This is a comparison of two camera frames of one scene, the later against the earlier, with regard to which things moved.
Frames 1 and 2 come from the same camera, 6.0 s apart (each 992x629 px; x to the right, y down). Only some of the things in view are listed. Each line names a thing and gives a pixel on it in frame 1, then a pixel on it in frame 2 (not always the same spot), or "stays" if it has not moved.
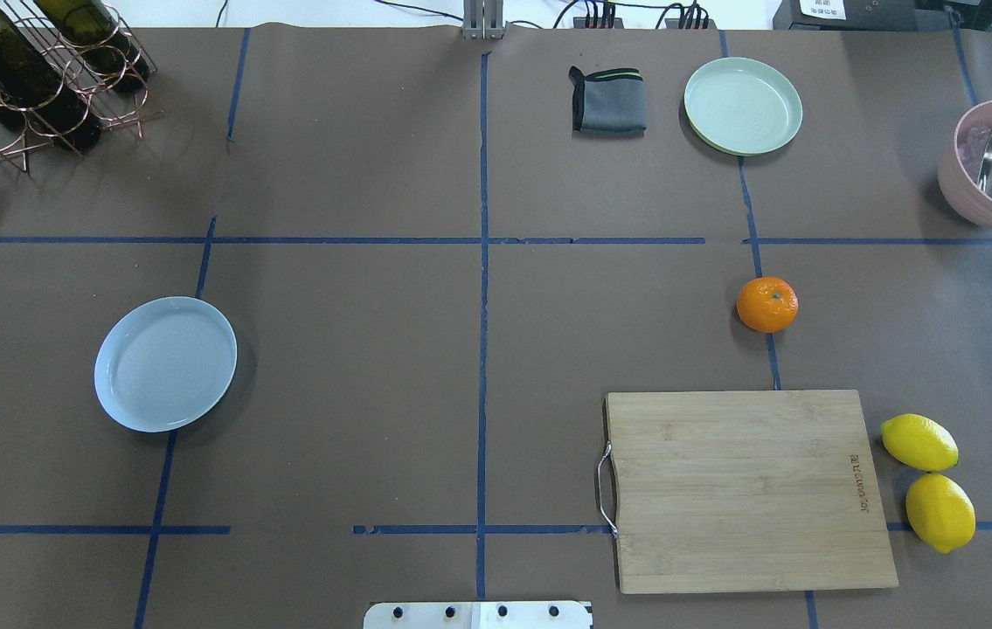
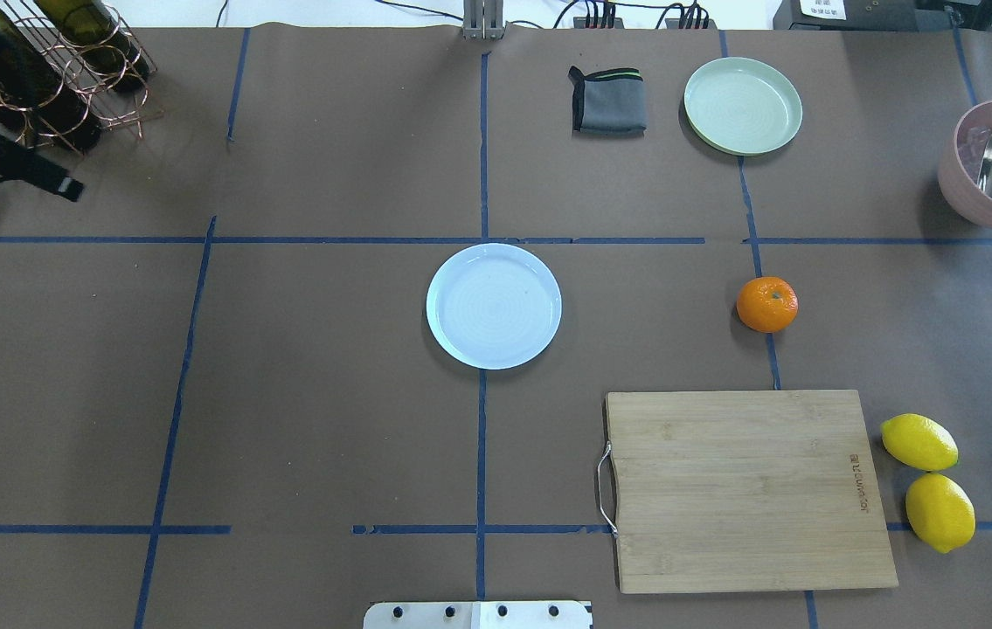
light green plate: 742,107 stays
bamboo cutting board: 743,491 stays
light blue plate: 162,361 -> 494,306
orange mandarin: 767,305 stays
